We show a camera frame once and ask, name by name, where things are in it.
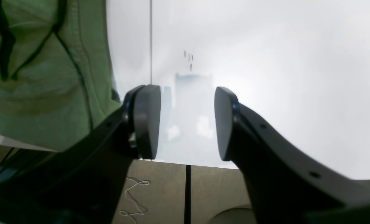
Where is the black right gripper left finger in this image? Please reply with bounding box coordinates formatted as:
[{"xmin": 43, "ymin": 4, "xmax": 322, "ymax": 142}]
[{"xmin": 0, "ymin": 85, "xmax": 161, "ymax": 224}]

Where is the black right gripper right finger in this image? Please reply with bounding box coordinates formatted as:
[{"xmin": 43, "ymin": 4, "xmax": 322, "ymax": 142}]
[{"xmin": 214, "ymin": 87, "xmax": 370, "ymax": 224}]

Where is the green t-shirt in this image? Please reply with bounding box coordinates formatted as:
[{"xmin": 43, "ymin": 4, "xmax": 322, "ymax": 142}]
[{"xmin": 0, "ymin": 0, "xmax": 120, "ymax": 152}]

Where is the white string on floor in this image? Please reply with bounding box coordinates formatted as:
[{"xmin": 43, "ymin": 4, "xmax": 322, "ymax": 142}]
[{"xmin": 119, "ymin": 177, "xmax": 150, "ymax": 217}]

